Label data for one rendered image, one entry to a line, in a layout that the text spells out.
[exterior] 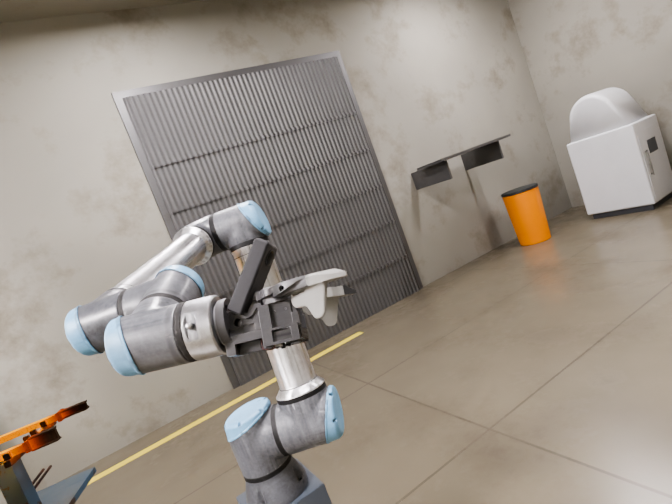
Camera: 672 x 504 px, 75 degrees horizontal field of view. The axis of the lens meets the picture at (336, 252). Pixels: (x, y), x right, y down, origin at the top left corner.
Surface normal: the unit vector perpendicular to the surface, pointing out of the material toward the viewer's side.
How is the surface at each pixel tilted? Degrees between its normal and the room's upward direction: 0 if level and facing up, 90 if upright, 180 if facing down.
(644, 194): 90
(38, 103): 90
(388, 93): 90
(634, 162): 90
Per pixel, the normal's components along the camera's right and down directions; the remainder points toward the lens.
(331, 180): 0.45, -0.07
